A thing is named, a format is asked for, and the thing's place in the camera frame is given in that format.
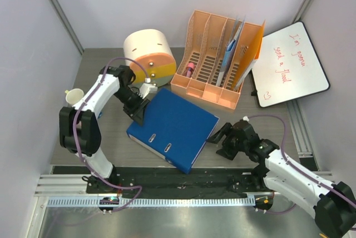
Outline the yellow cabinet drawer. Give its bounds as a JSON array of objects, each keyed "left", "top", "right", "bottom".
[{"left": 130, "top": 63, "right": 176, "bottom": 83}]

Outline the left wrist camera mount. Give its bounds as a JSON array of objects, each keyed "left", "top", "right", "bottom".
[{"left": 139, "top": 78, "right": 158, "bottom": 98}]

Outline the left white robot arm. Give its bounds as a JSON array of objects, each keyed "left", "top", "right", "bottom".
[{"left": 59, "top": 66, "right": 157, "bottom": 193}]

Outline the white dry-erase board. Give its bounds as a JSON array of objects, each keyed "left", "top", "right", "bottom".
[{"left": 251, "top": 21, "right": 330, "bottom": 108}]

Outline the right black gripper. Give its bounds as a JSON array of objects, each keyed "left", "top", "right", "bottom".
[{"left": 206, "top": 122, "right": 248, "bottom": 160}]

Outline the light blue thin folder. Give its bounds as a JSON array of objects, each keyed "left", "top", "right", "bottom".
[{"left": 215, "top": 16, "right": 246, "bottom": 87}]

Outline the white arched drawer cabinet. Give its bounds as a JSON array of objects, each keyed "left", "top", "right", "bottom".
[{"left": 123, "top": 29, "right": 176, "bottom": 73}]

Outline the blue ring binder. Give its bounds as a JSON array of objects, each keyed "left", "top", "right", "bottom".
[{"left": 126, "top": 88, "right": 219, "bottom": 174}]

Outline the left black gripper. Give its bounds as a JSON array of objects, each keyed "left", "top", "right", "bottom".
[{"left": 113, "top": 87, "right": 150, "bottom": 126}]

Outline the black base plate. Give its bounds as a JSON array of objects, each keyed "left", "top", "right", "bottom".
[{"left": 85, "top": 166, "right": 285, "bottom": 194}]

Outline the orange desk file organizer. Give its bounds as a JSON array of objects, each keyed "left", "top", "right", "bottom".
[{"left": 170, "top": 9, "right": 263, "bottom": 110}]

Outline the orange folder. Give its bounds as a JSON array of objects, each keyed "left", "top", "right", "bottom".
[{"left": 231, "top": 21, "right": 265, "bottom": 91}]

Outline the perforated cable tray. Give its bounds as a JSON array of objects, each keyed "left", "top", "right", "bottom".
[{"left": 47, "top": 195, "right": 255, "bottom": 208}]

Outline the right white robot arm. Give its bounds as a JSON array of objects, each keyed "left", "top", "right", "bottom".
[{"left": 206, "top": 117, "right": 355, "bottom": 237}]

